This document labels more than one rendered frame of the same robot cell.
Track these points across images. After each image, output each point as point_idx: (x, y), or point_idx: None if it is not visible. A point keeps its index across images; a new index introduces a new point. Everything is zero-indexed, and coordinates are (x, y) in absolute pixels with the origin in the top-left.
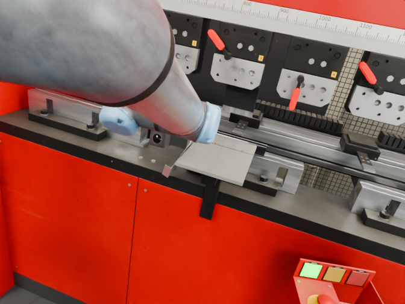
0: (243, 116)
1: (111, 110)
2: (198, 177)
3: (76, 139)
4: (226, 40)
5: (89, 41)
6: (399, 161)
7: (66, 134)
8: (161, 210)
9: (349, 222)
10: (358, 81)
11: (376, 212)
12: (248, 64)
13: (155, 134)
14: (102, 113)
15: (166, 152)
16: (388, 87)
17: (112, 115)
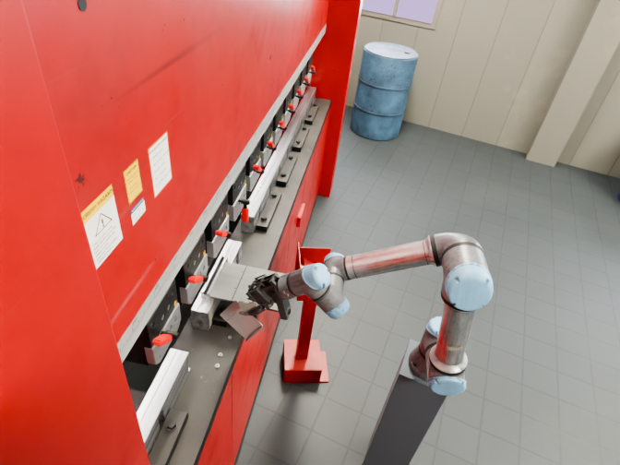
0: None
1: (347, 304)
2: None
3: (187, 441)
4: (215, 226)
5: None
6: None
7: (176, 459)
8: (240, 364)
9: (267, 238)
10: (249, 174)
11: (259, 220)
12: (224, 225)
13: (289, 311)
14: (347, 309)
15: (194, 348)
16: (255, 164)
17: (349, 304)
